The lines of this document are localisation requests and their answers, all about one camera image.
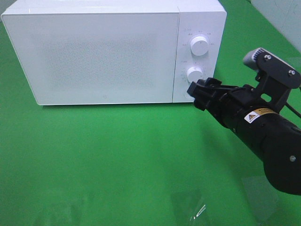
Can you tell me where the round white door button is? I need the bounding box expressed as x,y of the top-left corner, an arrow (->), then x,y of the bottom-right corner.
184,91 -> 193,99

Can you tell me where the black wrist camera mount plate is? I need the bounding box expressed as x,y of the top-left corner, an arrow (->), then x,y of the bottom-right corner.
243,48 -> 301,113

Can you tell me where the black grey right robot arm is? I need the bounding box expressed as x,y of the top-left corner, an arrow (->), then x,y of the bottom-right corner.
187,78 -> 301,195

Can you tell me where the white microwave knob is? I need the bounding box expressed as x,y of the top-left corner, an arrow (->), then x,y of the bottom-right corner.
186,66 -> 203,83
190,35 -> 209,57

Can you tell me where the white microwave door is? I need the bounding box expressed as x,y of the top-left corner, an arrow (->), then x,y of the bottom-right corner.
2,13 -> 178,105

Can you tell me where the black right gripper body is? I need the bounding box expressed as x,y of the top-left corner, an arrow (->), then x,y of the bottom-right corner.
216,85 -> 282,139

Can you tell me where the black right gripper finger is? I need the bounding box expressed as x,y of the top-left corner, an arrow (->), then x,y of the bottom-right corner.
197,78 -> 235,90
187,82 -> 226,111

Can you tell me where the white microwave oven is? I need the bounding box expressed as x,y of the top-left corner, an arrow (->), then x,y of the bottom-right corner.
1,0 -> 227,103

